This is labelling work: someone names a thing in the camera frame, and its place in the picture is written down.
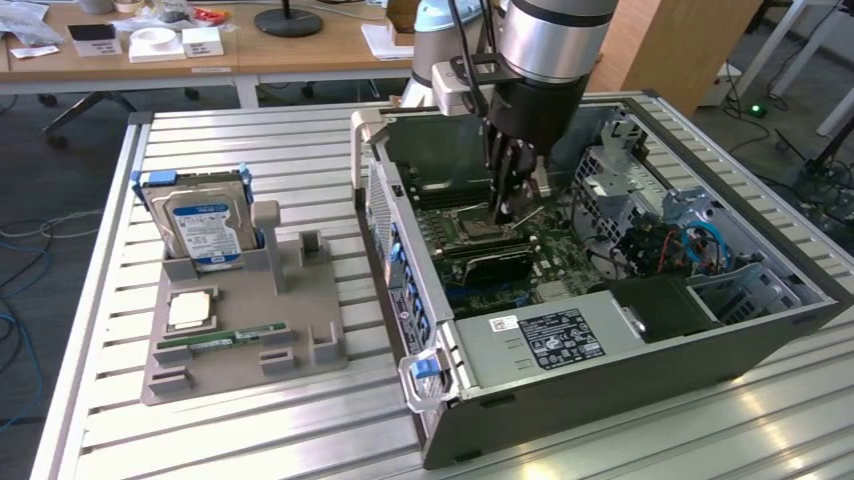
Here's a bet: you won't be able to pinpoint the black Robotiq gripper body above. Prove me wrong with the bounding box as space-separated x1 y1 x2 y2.
484 79 590 155

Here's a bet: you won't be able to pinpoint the black graphics card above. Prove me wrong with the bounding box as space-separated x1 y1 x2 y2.
447 249 538 291

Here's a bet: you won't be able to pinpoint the CPU socket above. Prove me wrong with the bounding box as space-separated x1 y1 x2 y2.
452 204 510 246

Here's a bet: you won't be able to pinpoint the perforated metal drive cage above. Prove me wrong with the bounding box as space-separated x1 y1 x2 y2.
570 144 675 251

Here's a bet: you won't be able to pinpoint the green motherboard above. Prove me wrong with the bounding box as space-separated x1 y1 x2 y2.
403 167 613 321

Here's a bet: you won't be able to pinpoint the wooden cabinet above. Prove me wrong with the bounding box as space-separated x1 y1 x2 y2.
586 0 766 116

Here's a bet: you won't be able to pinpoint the stack of white papers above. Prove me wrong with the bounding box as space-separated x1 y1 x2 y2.
359 22 419 61

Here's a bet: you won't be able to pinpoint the grey power supply unit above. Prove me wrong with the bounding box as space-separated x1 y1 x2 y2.
436 292 653 401

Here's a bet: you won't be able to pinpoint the long wooden desk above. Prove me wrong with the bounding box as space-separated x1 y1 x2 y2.
0 0 602 96

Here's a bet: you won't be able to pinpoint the metal disk bay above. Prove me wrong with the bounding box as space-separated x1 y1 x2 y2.
686 262 806 326

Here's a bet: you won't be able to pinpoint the black round lamp base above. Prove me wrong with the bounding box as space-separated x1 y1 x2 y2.
252 0 326 38

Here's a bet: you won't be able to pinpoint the open dark grey PC case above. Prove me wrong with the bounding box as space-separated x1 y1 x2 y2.
350 97 841 471

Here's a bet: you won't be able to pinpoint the hard disk in blue caddy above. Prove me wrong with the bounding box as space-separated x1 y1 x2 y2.
127 167 266 274

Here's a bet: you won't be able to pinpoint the grey parts rack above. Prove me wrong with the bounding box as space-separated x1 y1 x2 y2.
137 199 352 407

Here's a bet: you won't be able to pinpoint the white labelled box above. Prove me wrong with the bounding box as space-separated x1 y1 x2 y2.
180 27 226 59

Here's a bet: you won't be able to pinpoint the green RAM stick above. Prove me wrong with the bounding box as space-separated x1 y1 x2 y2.
156 322 292 350

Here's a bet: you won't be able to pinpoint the silver CPU chip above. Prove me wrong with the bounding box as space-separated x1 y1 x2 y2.
166 293 219 332

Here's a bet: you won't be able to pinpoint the flat white box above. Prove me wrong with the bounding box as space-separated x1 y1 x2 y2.
125 42 188 65

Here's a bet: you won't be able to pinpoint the white tape roll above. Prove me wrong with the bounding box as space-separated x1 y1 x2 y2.
129 27 176 51

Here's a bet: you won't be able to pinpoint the black chair base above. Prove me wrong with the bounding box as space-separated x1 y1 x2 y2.
39 88 202 149

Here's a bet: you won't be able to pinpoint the black topped white box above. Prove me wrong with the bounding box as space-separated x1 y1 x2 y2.
67 23 123 58

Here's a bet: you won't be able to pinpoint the red and white card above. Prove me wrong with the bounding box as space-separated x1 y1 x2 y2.
9 44 61 60

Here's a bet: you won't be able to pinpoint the clear plastic bags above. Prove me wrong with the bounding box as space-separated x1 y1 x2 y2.
0 2 65 46

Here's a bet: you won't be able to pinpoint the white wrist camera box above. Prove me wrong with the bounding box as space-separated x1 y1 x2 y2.
431 62 499 117

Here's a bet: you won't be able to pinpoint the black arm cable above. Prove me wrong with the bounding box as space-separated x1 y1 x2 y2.
444 0 499 117

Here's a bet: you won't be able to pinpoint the red wire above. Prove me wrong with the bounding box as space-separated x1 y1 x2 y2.
657 234 689 274

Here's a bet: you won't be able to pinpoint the blue wire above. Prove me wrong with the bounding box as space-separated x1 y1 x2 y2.
683 219 735 274

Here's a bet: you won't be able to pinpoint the white table frame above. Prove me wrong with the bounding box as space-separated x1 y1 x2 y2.
723 0 854 136

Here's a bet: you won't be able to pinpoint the white floor cable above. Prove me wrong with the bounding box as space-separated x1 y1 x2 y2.
0 209 105 240

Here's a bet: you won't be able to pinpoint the blue floor cable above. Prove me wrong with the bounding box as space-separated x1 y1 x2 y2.
0 239 52 431

